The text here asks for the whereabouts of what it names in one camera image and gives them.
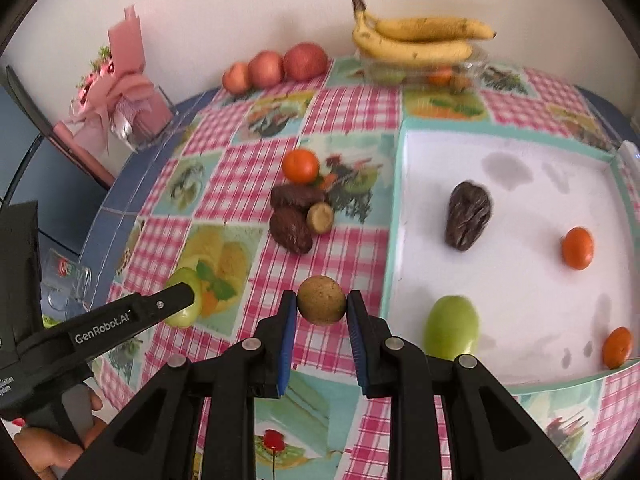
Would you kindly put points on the pink flower bouquet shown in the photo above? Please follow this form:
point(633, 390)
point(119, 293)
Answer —
point(125, 90)

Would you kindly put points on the dark brown wrinkled fruit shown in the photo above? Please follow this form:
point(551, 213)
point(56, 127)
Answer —
point(291, 230)
point(297, 196)
point(467, 215)

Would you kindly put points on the white power strip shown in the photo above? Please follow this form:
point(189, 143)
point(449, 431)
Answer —
point(629, 152)

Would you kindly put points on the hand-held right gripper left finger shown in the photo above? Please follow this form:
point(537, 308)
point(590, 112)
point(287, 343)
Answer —
point(287, 345)

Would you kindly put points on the yellow banana bunch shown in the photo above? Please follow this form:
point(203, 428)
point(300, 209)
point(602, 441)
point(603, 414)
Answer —
point(415, 52)

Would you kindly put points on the green guava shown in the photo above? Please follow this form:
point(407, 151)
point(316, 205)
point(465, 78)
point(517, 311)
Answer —
point(183, 321)
point(451, 327)

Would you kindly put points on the clear plastic container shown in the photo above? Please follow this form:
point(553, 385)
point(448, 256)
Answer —
point(472, 68)

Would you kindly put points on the red apple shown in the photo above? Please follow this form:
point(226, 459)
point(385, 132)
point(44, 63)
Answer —
point(236, 77)
point(266, 68)
point(306, 61)

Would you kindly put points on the white tray with teal rim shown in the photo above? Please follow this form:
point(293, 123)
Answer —
point(525, 310)

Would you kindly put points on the orange tangerine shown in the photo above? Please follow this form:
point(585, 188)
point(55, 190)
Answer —
point(301, 166)
point(440, 76)
point(618, 347)
point(577, 247)

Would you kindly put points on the small round brown fruit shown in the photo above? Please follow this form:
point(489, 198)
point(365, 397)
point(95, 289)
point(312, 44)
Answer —
point(320, 217)
point(321, 300)

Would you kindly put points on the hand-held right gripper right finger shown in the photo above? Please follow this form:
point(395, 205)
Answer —
point(357, 345)

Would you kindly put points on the clear glass vase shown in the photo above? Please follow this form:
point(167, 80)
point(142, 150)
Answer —
point(150, 127)

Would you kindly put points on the person's left hand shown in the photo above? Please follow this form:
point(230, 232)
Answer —
point(45, 452)

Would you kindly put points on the glass mug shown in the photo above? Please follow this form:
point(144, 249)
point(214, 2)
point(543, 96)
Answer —
point(67, 280)

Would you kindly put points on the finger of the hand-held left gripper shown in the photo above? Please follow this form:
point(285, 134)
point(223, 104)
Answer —
point(175, 299)

